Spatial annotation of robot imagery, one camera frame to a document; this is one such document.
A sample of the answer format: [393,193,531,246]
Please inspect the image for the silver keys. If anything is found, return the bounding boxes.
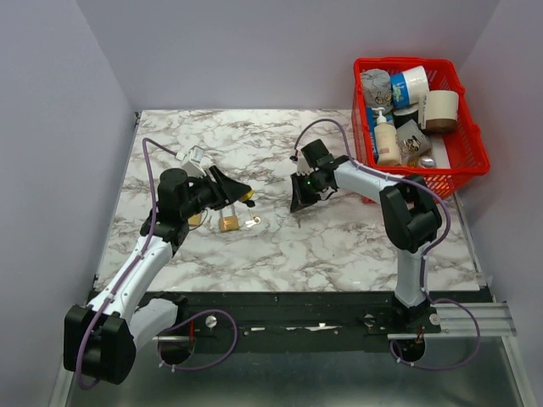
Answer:
[244,209,261,229]

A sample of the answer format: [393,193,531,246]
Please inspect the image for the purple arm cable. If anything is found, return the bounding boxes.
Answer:
[76,137,182,390]
[293,119,451,298]

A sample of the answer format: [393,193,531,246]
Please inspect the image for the red plastic basket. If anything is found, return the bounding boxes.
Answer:
[351,57,490,198]

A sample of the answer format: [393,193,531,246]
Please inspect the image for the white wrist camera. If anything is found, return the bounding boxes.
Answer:
[175,145,206,178]
[290,154,313,176]

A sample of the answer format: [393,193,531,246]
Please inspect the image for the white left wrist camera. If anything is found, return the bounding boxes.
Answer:
[175,145,206,178]

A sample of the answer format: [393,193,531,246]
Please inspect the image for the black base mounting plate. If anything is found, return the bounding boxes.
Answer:
[88,291,442,355]

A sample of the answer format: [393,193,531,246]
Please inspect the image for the round brass padlock with keys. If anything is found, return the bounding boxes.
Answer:
[219,204,239,233]

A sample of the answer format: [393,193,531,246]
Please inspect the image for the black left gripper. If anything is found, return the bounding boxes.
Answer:
[180,164,251,220]

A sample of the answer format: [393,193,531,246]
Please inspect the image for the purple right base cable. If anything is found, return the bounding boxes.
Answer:
[390,298,483,369]

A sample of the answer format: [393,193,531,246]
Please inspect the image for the large brass padlock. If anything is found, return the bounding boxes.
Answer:
[188,213,202,226]

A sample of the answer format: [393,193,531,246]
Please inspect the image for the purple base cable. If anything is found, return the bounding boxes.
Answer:
[159,308,238,372]
[390,298,483,369]

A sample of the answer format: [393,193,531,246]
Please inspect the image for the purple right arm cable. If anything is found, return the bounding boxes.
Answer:
[293,119,451,298]

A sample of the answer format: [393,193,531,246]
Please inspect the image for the yellow black padlock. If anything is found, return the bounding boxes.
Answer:
[238,189,254,203]

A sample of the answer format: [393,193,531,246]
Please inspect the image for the printed grey cup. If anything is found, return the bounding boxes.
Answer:
[396,120,431,165]

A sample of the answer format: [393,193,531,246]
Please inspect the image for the aluminium rail frame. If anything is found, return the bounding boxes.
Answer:
[50,303,536,406]

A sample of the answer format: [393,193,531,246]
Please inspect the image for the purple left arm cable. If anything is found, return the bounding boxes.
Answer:
[76,137,182,390]

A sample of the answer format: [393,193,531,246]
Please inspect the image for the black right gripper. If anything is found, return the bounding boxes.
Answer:
[290,171,327,212]

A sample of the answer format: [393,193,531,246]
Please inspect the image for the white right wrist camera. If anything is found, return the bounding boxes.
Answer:
[290,154,313,176]

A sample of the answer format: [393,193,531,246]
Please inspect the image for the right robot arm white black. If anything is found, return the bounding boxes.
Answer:
[290,139,442,332]

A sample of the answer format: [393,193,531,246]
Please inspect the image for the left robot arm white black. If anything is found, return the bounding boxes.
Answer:
[64,166,253,384]

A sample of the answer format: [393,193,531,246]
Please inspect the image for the blue white paper cup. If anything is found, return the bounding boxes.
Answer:
[390,65,429,109]

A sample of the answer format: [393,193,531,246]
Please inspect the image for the lotion pump bottle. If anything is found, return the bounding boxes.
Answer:
[372,107,401,167]

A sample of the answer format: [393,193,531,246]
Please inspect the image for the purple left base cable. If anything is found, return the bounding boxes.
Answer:
[159,308,238,372]

